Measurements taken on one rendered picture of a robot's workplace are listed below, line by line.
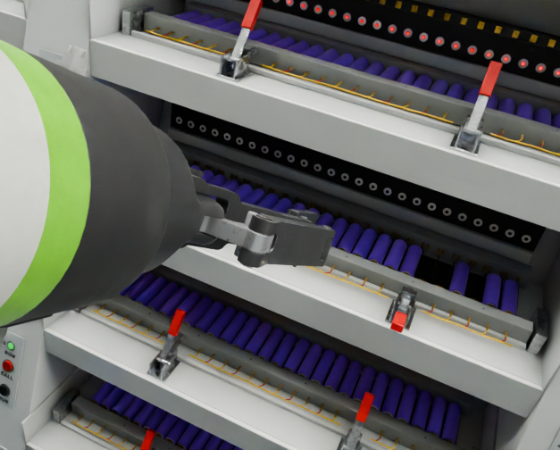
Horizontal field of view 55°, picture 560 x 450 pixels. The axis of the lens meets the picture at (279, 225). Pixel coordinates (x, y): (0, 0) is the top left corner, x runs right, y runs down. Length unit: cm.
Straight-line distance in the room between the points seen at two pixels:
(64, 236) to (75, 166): 2
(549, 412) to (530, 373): 4
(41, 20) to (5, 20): 6
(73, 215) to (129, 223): 3
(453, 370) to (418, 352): 4
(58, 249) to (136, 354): 64
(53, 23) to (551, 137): 58
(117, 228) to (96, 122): 3
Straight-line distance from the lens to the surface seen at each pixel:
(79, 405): 96
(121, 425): 93
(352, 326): 63
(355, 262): 65
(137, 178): 19
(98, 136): 18
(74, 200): 16
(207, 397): 75
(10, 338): 89
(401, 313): 58
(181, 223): 24
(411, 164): 58
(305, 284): 64
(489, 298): 68
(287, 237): 29
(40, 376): 90
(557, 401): 64
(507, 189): 58
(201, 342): 78
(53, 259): 16
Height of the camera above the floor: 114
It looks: 17 degrees down
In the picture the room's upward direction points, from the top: 16 degrees clockwise
